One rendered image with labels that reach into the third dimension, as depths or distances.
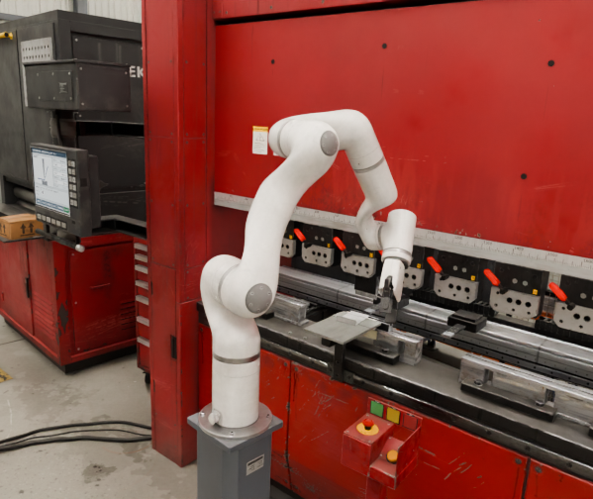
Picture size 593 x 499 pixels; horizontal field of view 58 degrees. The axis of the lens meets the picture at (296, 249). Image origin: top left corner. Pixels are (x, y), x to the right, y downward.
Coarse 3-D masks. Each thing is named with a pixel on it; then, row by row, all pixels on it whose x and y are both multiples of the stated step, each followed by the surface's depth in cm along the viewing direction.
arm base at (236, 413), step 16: (224, 368) 130; (240, 368) 130; (256, 368) 133; (224, 384) 131; (240, 384) 131; (256, 384) 135; (224, 400) 132; (240, 400) 132; (256, 400) 136; (208, 416) 139; (224, 416) 133; (240, 416) 133; (256, 416) 138; (208, 432) 132; (224, 432) 132; (240, 432) 133; (256, 432) 133
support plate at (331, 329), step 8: (344, 312) 220; (328, 320) 210; (336, 320) 211; (368, 320) 212; (304, 328) 202; (312, 328) 202; (320, 328) 202; (328, 328) 203; (336, 328) 203; (344, 328) 203; (352, 328) 204; (360, 328) 204; (368, 328) 204; (320, 336) 197; (328, 336) 195; (336, 336) 196; (344, 336) 196; (352, 336) 196; (344, 344) 191
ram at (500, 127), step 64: (512, 0) 160; (576, 0) 149; (256, 64) 226; (320, 64) 206; (384, 64) 189; (448, 64) 175; (512, 64) 163; (576, 64) 152; (384, 128) 193; (448, 128) 178; (512, 128) 166; (576, 128) 154; (256, 192) 238; (320, 192) 216; (448, 192) 182; (512, 192) 169; (576, 192) 157; (512, 256) 172
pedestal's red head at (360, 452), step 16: (368, 400) 186; (368, 416) 185; (384, 416) 183; (400, 416) 179; (416, 416) 175; (352, 432) 175; (384, 432) 176; (416, 432) 172; (352, 448) 174; (368, 448) 170; (384, 448) 177; (400, 448) 164; (416, 448) 175; (352, 464) 175; (368, 464) 171; (384, 464) 171; (400, 464) 167; (416, 464) 178; (384, 480) 168; (400, 480) 169
